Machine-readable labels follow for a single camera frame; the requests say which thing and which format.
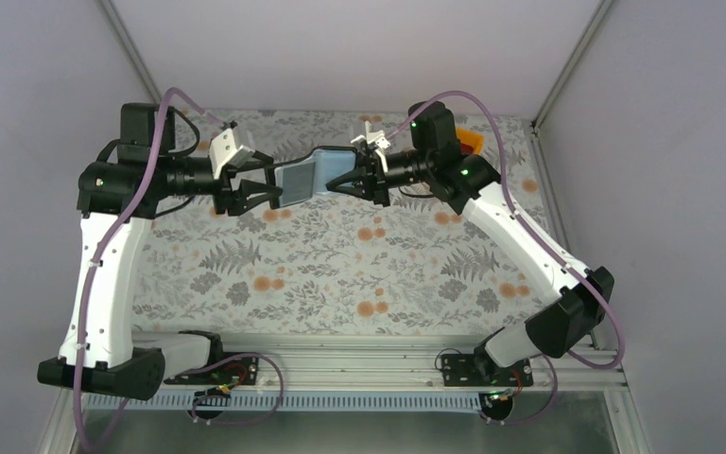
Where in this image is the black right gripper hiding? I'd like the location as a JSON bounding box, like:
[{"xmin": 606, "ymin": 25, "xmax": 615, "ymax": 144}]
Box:
[{"xmin": 327, "ymin": 148, "xmax": 434, "ymax": 206}]

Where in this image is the dark VIP credit card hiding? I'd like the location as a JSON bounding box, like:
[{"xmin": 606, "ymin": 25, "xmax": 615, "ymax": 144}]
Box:
[{"xmin": 274, "ymin": 160, "xmax": 316, "ymax": 207}]

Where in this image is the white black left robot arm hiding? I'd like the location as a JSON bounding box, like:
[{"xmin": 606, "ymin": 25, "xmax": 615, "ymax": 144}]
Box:
[{"xmin": 37, "ymin": 103, "xmax": 281, "ymax": 400}]

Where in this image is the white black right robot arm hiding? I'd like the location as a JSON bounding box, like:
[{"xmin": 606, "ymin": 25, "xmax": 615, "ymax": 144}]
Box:
[{"xmin": 325, "ymin": 99, "xmax": 615, "ymax": 385}]

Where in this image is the floral table cover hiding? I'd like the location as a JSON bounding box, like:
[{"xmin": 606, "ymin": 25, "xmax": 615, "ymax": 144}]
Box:
[{"xmin": 130, "ymin": 109, "xmax": 583, "ymax": 337}]

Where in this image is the orange plastic bin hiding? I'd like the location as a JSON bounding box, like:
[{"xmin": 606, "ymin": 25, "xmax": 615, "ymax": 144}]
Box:
[{"xmin": 456, "ymin": 128, "xmax": 485, "ymax": 155}]

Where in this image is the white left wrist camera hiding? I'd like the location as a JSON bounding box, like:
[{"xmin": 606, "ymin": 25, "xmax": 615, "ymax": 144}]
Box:
[{"xmin": 208, "ymin": 124, "xmax": 255, "ymax": 181}]

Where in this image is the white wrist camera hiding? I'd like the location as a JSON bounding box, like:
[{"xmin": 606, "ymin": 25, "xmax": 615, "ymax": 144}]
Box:
[
  {"xmin": 350, "ymin": 120, "xmax": 391, "ymax": 151},
  {"xmin": 208, "ymin": 124, "xmax": 255, "ymax": 181}
]

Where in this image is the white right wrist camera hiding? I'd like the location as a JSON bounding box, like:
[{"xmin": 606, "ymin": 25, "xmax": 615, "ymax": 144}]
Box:
[{"xmin": 350, "ymin": 120, "xmax": 391, "ymax": 151}]

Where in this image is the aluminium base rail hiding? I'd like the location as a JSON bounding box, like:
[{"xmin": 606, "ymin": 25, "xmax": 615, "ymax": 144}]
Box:
[{"xmin": 129, "ymin": 332, "xmax": 627, "ymax": 394}]

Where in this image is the right aluminium frame post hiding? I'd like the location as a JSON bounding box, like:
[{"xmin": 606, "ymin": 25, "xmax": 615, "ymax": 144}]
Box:
[{"xmin": 531, "ymin": 0, "xmax": 615, "ymax": 131}]

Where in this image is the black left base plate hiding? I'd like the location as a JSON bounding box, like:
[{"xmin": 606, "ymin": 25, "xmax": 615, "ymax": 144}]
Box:
[{"xmin": 163, "ymin": 357, "xmax": 260, "ymax": 387}]

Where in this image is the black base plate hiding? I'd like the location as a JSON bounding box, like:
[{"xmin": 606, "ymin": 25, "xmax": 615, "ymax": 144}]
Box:
[
  {"xmin": 434, "ymin": 350, "xmax": 534, "ymax": 388},
  {"xmin": 163, "ymin": 357, "xmax": 260, "ymax": 387}
]

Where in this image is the aluminium frame corner post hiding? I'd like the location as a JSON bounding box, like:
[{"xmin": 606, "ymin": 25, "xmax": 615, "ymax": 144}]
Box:
[{"xmin": 95, "ymin": 0, "xmax": 162, "ymax": 102}]

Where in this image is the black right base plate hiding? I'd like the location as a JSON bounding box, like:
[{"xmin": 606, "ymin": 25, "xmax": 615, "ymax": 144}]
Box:
[{"xmin": 434, "ymin": 350, "xmax": 534, "ymax": 388}]

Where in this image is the perforated cable duct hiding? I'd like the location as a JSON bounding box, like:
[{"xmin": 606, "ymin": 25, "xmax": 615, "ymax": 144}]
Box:
[{"xmin": 84, "ymin": 391, "xmax": 518, "ymax": 413}]

